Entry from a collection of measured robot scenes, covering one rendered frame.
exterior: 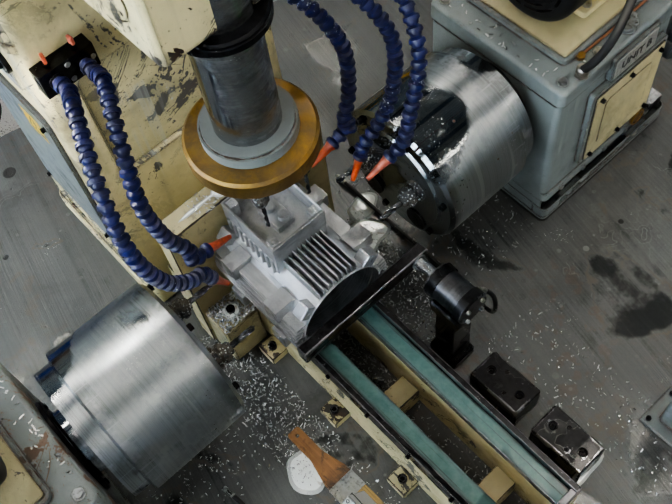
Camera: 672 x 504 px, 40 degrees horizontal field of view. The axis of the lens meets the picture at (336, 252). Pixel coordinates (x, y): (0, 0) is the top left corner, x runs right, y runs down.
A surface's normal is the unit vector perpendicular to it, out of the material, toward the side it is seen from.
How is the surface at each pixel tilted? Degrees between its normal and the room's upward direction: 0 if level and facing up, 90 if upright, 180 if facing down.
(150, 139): 90
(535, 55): 0
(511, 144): 66
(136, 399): 28
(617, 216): 0
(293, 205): 0
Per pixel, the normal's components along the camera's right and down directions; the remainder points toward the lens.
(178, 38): 0.67, 0.62
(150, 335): -0.02, -0.43
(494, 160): 0.58, 0.36
